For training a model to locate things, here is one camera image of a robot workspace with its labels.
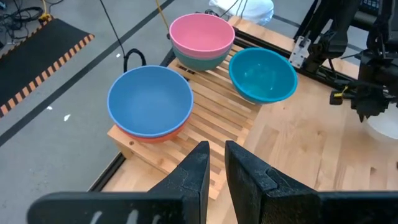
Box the wooden slatted shelf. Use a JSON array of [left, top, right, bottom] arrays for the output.
[[107, 45, 265, 201]]

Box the red bowl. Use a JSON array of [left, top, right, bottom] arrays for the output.
[[116, 116, 192, 144]]

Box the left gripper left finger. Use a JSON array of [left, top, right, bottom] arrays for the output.
[[27, 140, 211, 224]]

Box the black hazard-striped floor mat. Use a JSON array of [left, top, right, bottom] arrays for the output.
[[0, 17, 96, 119]]

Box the silver frame bracket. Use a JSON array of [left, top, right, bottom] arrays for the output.
[[288, 35, 312, 69]]

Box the yellow cable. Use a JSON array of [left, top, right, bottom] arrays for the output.
[[154, 0, 171, 34], [40, 0, 52, 22]]

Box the coiled black cable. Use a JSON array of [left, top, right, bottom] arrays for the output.
[[98, 0, 147, 74]]

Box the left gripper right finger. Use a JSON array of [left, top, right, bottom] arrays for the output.
[[224, 140, 398, 224]]

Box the pink bowl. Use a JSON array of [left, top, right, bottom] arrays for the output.
[[169, 12, 236, 60]]

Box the blue bowl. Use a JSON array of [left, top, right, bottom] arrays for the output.
[[106, 65, 195, 139]]

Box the black keyboard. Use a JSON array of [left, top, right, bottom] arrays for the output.
[[360, 0, 384, 12]]

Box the green bowl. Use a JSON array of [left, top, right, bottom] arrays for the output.
[[172, 43, 234, 72]]

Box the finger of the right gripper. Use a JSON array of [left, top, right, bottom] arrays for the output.
[[330, 90, 354, 106], [354, 104, 379, 123]]

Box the teal bowl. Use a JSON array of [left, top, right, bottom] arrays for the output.
[[228, 47, 299, 105]]

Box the white bag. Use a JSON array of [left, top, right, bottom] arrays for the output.
[[208, 0, 275, 26]]

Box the white bowl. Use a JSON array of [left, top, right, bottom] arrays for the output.
[[365, 102, 398, 141]]

